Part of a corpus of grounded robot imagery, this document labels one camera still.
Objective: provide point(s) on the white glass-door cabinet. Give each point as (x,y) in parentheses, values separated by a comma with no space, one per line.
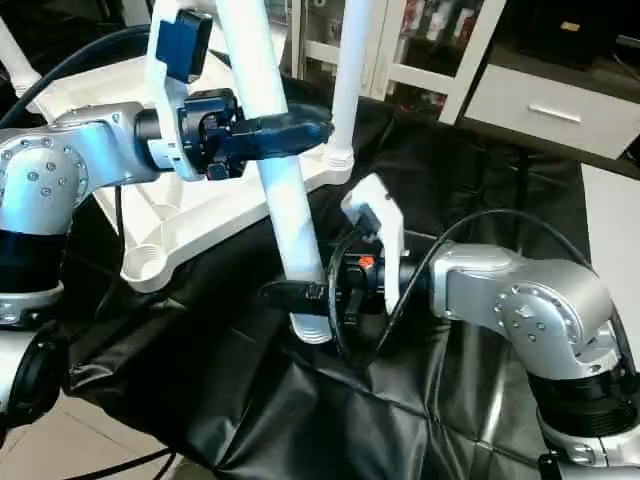
(430,45)

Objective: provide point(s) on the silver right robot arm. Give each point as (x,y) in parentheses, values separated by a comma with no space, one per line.
(520,300)

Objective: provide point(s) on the white drawer unit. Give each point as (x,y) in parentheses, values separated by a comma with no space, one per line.
(555,110)

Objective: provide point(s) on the white plastic table leg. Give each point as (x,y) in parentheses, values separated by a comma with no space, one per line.
(350,80)
(18,60)
(285,200)

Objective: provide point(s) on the black work mat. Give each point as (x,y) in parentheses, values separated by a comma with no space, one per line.
(300,400)

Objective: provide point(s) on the white plastic table top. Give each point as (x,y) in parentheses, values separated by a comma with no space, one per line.
(200,200)

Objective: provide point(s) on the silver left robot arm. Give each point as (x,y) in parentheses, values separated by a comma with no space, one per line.
(60,170)

